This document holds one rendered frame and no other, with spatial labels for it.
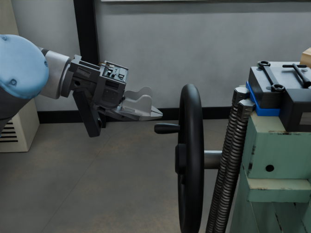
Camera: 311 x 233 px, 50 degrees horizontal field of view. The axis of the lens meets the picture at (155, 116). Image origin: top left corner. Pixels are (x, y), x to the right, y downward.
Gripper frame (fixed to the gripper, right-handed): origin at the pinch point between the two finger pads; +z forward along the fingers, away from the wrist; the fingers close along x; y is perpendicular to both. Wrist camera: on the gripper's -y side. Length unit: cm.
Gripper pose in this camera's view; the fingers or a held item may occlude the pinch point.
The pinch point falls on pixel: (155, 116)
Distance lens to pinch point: 72.6
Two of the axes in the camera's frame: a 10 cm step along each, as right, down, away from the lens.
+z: 9.4, 3.0, 1.7
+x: 0.2, -5.6, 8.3
